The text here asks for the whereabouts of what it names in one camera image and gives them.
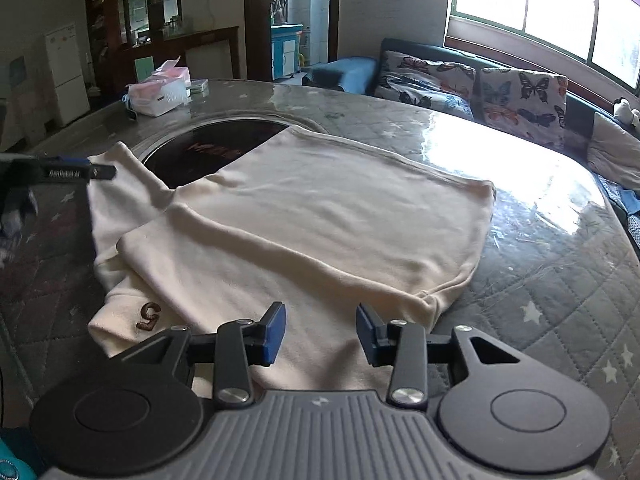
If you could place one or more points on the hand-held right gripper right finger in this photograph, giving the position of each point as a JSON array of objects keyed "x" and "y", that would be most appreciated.
[{"x": 366, "y": 335}]

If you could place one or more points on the blue patterned sofa blanket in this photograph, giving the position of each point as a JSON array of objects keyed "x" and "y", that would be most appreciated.
[{"x": 625, "y": 210}]

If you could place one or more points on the green framed window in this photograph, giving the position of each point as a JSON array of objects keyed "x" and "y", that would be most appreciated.
[{"x": 540, "y": 0}]

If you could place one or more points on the small clear plastic box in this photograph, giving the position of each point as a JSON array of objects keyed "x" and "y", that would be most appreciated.
[{"x": 198, "y": 86}]

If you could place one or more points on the dark wooden door frame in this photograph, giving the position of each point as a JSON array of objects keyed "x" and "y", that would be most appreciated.
[{"x": 257, "y": 20}]

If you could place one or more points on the white refrigerator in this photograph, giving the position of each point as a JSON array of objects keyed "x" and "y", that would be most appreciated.
[{"x": 67, "y": 75}]

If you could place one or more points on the plain grey cushion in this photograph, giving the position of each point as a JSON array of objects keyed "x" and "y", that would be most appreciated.
[{"x": 617, "y": 152}]

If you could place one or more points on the dark wooden display cabinet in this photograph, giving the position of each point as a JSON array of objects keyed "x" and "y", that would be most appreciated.
[{"x": 115, "y": 45}]

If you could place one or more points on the pink tissue pack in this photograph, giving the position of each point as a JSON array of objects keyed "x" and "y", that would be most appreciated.
[{"x": 157, "y": 92}]

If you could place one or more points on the panda plush toy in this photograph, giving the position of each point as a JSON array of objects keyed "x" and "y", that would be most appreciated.
[{"x": 627, "y": 112}]

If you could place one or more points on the butterfly print cushion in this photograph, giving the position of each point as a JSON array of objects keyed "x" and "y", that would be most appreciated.
[
  {"x": 525, "y": 105},
  {"x": 425, "y": 82}
]

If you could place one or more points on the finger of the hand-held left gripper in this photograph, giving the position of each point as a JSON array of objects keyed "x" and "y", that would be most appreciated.
[
  {"x": 97, "y": 172},
  {"x": 70, "y": 161}
]

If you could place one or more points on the round black induction cooktop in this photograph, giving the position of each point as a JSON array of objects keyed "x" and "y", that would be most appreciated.
[{"x": 200, "y": 152}]

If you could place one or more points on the cream sweatshirt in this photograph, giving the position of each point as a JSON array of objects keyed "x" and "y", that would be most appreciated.
[{"x": 310, "y": 220}]

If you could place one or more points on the blue corner sofa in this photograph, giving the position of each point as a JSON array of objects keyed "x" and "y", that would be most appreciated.
[{"x": 345, "y": 72}]

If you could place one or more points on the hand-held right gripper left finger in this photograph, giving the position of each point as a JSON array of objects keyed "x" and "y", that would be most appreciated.
[{"x": 274, "y": 332}]

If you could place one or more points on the blue bathroom cabinet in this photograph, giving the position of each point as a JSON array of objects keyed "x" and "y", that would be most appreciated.
[{"x": 286, "y": 52}]

